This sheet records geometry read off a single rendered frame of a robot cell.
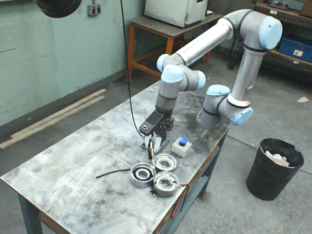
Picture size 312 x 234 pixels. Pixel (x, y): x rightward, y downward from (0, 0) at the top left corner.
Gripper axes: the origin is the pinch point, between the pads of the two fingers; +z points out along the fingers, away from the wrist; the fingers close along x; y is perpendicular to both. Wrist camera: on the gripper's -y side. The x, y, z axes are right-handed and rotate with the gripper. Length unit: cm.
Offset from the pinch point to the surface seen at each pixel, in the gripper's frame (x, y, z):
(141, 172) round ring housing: 0.5, -1.9, 11.4
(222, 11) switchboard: 112, 373, -28
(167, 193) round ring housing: -14.3, -5.0, 11.1
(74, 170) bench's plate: 23.1, -17.6, 15.8
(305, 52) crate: -30, 352, -11
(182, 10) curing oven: 99, 201, -31
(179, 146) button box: -4.7, 20.9, 5.8
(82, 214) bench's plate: 5.6, -30.1, 17.2
